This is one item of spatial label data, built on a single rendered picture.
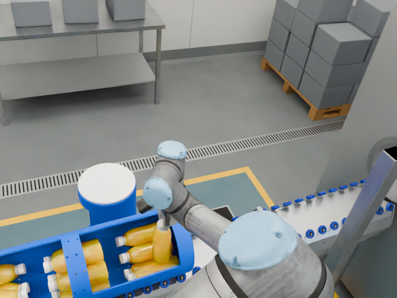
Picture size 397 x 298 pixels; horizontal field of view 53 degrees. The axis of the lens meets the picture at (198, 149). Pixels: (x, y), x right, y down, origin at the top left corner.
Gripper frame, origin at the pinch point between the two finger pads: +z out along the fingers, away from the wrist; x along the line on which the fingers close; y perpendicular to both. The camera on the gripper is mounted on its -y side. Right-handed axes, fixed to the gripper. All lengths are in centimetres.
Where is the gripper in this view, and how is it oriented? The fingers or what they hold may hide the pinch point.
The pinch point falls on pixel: (162, 223)
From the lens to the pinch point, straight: 150.3
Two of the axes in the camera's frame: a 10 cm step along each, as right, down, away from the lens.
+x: -4.0, -6.2, 6.7
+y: 9.1, -2.0, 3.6
